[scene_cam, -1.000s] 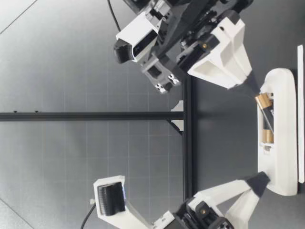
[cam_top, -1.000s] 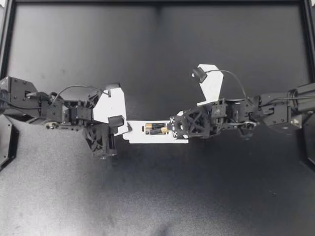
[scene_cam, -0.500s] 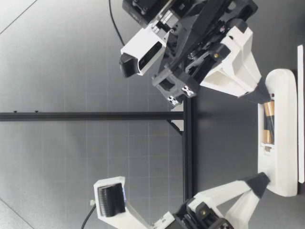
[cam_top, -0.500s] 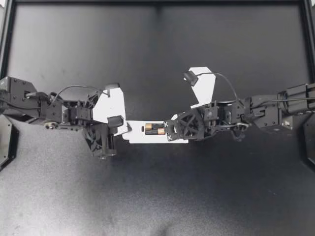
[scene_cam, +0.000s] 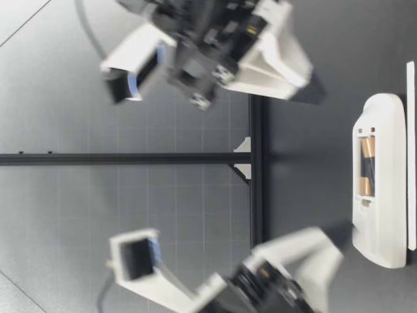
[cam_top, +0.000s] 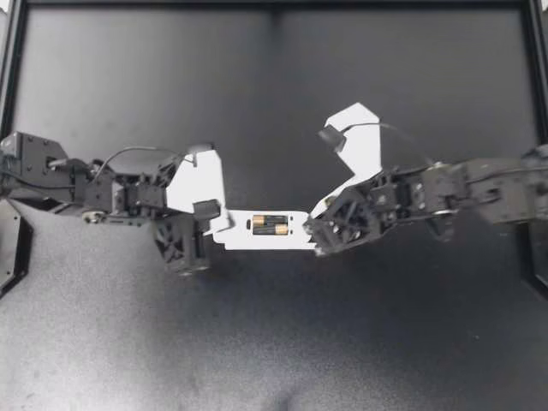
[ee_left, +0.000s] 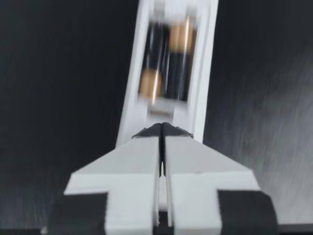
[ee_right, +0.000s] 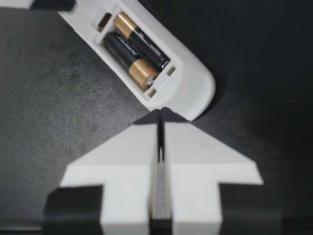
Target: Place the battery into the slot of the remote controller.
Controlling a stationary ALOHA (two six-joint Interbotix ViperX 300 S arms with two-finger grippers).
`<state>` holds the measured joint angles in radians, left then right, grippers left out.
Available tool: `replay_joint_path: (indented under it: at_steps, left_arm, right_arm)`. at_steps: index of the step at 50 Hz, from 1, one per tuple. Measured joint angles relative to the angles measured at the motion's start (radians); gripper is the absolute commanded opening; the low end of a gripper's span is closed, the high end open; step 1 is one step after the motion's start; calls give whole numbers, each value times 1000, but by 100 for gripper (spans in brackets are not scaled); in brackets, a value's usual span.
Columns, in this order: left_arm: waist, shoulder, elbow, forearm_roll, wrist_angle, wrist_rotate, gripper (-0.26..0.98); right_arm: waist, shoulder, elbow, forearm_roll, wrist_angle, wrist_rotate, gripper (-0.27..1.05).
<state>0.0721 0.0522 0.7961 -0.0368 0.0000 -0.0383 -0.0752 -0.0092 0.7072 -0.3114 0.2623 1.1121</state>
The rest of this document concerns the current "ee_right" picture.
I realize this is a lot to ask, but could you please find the black and gold battery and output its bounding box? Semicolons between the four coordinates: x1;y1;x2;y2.
112;11;171;72
102;31;160;91

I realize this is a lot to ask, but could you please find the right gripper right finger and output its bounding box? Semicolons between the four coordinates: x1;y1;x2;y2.
160;107;265;235

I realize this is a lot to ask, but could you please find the white remote control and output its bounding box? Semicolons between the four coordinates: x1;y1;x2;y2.
57;0;216;122

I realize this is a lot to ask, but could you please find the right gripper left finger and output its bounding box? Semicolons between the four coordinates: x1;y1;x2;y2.
42;109;161;235

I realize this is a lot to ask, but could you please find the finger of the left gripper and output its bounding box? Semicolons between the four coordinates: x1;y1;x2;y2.
23;0;77;13

